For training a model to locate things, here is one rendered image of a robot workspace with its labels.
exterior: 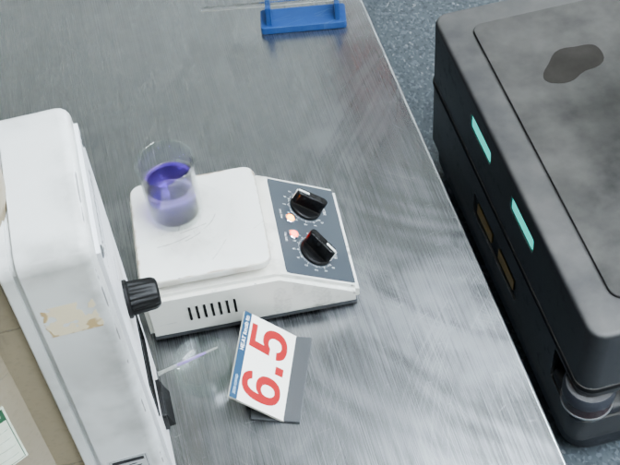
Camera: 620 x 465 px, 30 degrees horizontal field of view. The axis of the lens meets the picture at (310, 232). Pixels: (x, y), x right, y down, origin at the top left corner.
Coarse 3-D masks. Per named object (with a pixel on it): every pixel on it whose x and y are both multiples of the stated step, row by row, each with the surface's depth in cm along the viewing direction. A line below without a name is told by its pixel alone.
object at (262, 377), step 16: (256, 320) 106; (256, 336) 105; (272, 336) 106; (288, 336) 108; (256, 352) 104; (272, 352) 106; (288, 352) 107; (256, 368) 104; (272, 368) 105; (240, 384) 102; (256, 384) 103; (272, 384) 104; (256, 400) 102; (272, 400) 103
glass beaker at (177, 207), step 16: (160, 144) 104; (176, 144) 104; (144, 160) 104; (160, 160) 105; (176, 160) 105; (192, 160) 102; (144, 176) 105; (192, 176) 103; (144, 192) 103; (160, 192) 101; (176, 192) 102; (192, 192) 104; (160, 208) 103; (176, 208) 103; (192, 208) 105; (160, 224) 106; (176, 224) 105; (192, 224) 106
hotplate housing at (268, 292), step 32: (160, 288) 105; (192, 288) 104; (224, 288) 105; (256, 288) 105; (288, 288) 106; (320, 288) 107; (352, 288) 108; (160, 320) 106; (192, 320) 107; (224, 320) 108
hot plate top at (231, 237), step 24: (240, 168) 111; (216, 192) 109; (240, 192) 109; (144, 216) 108; (216, 216) 107; (240, 216) 107; (144, 240) 106; (168, 240) 106; (192, 240) 105; (216, 240) 105; (240, 240) 105; (264, 240) 105; (144, 264) 104; (168, 264) 104; (192, 264) 104; (216, 264) 104; (240, 264) 103; (264, 264) 104
